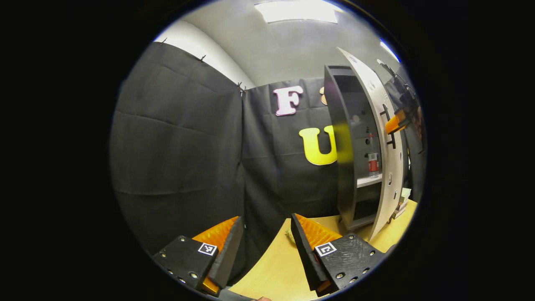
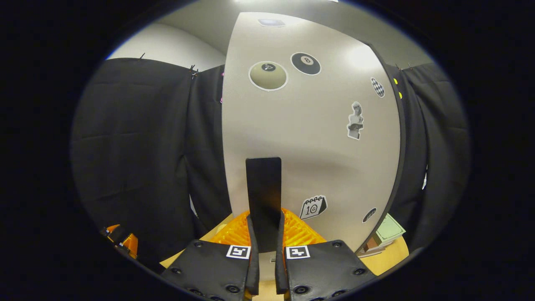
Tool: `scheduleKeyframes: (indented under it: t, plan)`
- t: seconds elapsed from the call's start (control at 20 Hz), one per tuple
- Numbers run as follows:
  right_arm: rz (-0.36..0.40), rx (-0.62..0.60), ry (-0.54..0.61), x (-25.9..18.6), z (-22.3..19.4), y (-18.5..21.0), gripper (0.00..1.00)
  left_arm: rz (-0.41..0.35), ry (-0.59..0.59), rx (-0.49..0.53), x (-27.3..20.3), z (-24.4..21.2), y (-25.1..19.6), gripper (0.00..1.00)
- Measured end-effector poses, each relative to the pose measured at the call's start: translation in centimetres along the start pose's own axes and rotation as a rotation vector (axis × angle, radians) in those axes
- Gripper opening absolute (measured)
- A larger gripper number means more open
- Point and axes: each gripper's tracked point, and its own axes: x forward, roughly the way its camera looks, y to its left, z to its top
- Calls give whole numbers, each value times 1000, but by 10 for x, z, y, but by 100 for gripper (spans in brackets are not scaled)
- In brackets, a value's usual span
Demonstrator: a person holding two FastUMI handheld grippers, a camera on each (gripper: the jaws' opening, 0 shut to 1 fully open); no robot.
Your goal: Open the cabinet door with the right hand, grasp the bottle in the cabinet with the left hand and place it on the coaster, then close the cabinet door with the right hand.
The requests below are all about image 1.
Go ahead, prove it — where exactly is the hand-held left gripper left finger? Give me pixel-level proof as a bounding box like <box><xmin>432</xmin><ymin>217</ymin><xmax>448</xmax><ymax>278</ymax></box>
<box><xmin>153</xmin><ymin>216</ymin><xmax>244</xmax><ymax>298</ymax></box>

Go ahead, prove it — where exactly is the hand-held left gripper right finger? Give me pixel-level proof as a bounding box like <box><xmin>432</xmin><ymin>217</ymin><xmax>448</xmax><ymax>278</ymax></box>
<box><xmin>290</xmin><ymin>214</ymin><xmax>386</xmax><ymax>297</ymax></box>

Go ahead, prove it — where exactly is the clear bottle red label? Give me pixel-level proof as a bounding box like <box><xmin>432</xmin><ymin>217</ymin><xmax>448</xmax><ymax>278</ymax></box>
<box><xmin>367</xmin><ymin>133</ymin><xmax>380</xmax><ymax>179</ymax></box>

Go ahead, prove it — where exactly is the beige cabinet door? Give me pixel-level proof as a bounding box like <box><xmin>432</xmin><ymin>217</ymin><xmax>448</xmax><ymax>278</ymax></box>
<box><xmin>336</xmin><ymin>47</ymin><xmax>405</xmax><ymax>242</ymax></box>

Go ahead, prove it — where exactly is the dark grey cabinet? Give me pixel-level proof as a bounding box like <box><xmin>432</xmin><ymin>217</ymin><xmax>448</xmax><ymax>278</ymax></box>
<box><xmin>324</xmin><ymin>64</ymin><xmax>385</xmax><ymax>231</ymax></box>

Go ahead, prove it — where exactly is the white cabinet shelf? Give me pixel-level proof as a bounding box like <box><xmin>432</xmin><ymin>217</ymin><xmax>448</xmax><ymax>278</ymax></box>
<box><xmin>357</xmin><ymin>173</ymin><xmax>383</xmax><ymax>189</ymax></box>

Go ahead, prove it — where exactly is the narrow ceiling light panel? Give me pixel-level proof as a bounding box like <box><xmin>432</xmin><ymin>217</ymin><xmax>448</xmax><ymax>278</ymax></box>
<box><xmin>380</xmin><ymin>38</ymin><xmax>401</xmax><ymax>63</ymax></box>

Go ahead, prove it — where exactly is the black backdrop cloth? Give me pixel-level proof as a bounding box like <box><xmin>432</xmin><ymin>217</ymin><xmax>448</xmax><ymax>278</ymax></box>
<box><xmin>110</xmin><ymin>41</ymin><xmax>427</xmax><ymax>285</ymax></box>

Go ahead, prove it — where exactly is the large ceiling light panel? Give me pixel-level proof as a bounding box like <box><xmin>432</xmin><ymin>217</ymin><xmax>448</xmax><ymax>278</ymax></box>
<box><xmin>254</xmin><ymin>0</ymin><xmax>339</xmax><ymax>24</ymax></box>

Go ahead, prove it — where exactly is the black door handle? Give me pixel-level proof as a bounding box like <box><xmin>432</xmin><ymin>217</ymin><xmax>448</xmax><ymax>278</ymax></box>
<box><xmin>380</xmin><ymin>104</ymin><xmax>397</xmax><ymax>150</ymax></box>

